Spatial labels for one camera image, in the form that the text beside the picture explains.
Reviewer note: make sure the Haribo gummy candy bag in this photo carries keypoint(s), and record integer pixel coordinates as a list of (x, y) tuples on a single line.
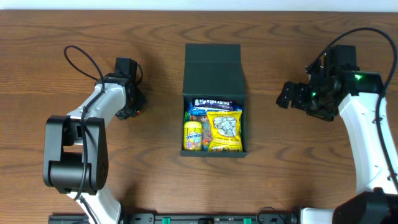
[(206, 130)]

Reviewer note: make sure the yellow Hacks candy bag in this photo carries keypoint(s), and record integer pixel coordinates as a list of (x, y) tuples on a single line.
[(225, 129)]

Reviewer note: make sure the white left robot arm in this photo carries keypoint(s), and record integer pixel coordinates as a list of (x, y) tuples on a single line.
[(76, 153)]

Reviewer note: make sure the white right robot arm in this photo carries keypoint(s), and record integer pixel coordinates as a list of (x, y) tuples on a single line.
[(353, 95)]

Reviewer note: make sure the blue Oreo cookie pack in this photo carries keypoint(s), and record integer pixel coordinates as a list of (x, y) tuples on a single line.
[(201, 110)]

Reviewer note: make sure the yellow candy bottle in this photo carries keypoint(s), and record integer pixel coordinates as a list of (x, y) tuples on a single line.
[(192, 136)]

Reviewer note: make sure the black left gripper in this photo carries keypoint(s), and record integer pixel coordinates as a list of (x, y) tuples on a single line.
[(135, 106)]

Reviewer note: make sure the blue Dairy Milk chocolate bar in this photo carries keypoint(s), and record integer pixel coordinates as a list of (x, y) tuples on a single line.
[(206, 104)]

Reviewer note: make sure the black box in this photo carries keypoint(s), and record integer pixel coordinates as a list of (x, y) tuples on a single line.
[(215, 72)]

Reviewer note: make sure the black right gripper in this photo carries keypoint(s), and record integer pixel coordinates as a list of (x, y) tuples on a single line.
[(298, 97)]

